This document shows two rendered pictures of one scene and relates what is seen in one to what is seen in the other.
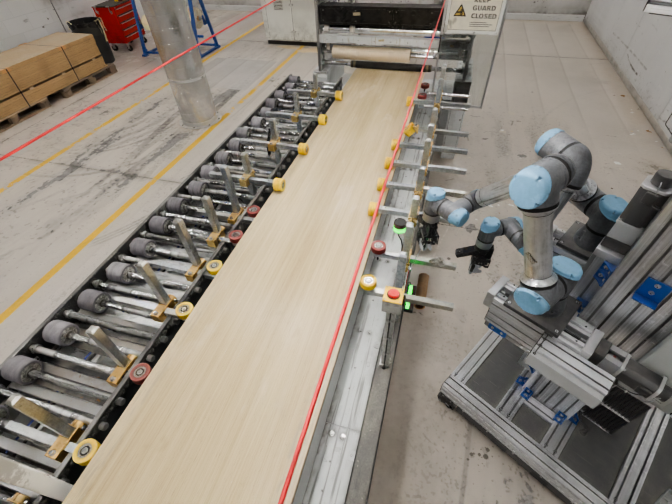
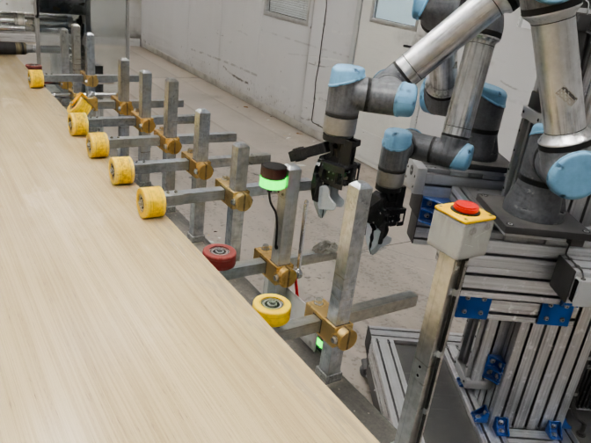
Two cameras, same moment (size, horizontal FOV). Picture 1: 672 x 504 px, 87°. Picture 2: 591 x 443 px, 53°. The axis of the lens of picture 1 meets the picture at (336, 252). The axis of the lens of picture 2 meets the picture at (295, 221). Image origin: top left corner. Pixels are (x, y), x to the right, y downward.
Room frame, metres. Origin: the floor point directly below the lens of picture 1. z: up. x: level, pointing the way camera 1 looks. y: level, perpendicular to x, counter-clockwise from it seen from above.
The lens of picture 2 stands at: (0.46, 0.68, 1.55)
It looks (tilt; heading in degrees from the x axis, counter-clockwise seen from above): 23 degrees down; 307
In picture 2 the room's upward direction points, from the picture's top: 7 degrees clockwise
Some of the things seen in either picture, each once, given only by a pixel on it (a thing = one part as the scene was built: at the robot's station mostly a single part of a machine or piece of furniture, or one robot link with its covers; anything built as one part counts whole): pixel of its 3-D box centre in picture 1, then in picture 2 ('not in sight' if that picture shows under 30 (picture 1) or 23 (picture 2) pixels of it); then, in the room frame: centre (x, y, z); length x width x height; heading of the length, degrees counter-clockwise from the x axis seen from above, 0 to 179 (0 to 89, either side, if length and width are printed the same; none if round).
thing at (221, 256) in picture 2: (378, 252); (218, 270); (1.35, -0.23, 0.85); 0.08 x 0.08 x 0.11
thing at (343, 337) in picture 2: not in sight; (330, 324); (1.05, -0.29, 0.83); 0.13 x 0.06 x 0.05; 162
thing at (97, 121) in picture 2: (430, 147); (145, 119); (2.25, -0.70, 0.95); 0.50 x 0.04 x 0.04; 72
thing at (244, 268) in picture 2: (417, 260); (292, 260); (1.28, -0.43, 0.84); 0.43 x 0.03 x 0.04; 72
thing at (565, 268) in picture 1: (559, 276); (551, 150); (0.83, -0.83, 1.21); 0.13 x 0.12 x 0.14; 124
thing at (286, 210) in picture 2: (405, 258); (280, 256); (1.26, -0.36, 0.89); 0.03 x 0.03 x 0.48; 72
